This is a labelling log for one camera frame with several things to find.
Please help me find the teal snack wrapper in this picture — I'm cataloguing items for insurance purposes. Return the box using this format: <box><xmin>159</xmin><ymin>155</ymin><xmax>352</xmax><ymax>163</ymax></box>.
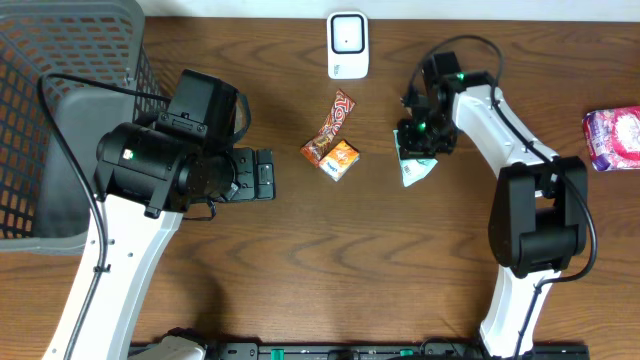
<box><xmin>393</xmin><ymin>130</ymin><xmax>438</xmax><ymax>187</ymax></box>

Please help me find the red chocolate bar wrapper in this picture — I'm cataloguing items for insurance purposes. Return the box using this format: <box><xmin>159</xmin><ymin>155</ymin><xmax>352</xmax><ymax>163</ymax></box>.
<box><xmin>300</xmin><ymin>89</ymin><xmax>356</xmax><ymax>167</ymax></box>

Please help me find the orange small snack packet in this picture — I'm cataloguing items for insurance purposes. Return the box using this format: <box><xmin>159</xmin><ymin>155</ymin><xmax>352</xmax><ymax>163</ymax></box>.
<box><xmin>319</xmin><ymin>140</ymin><xmax>360</xmax><ymax>181</ymax></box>

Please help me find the red purple snack bag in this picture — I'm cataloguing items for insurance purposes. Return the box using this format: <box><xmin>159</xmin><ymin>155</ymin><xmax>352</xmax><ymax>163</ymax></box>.
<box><xmin>582</xmin><ymin>106</ymin><xmax>639</xmax><ymax>172</ymax></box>

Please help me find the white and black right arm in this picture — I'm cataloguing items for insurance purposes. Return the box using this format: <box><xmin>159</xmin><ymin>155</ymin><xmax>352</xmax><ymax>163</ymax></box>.
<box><xmin>396</xmin><ymin>52</ymin><xmax>589</xmax><ymax>359</ymax></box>

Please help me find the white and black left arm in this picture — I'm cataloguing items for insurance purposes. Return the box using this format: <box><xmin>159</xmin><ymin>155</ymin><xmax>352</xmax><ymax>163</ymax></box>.
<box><xmin>44</xmin><ymin>119</ymin><xmax>275</xmax><ymax>359</ymax></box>

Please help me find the white barcode scanner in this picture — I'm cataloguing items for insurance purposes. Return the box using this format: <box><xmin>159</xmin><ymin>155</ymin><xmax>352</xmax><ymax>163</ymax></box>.
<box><xmin>326</xmin><ymin>11</ymin><xmax>370</xmax><ymax>80</ymax></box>

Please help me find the dark grey plastic basket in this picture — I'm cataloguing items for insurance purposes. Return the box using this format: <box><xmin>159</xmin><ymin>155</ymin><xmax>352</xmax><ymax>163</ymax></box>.
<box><xmin>1</xmin><ymin>0</ymin><xmax>164</xmax><ymax>255</ymax></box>

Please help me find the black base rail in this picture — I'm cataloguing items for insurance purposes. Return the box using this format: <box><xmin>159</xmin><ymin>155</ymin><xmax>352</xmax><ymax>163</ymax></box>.
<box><xmin>129</xmin><ymin>341</ymin><xmax>591</xmax><ymax>360</ymax></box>

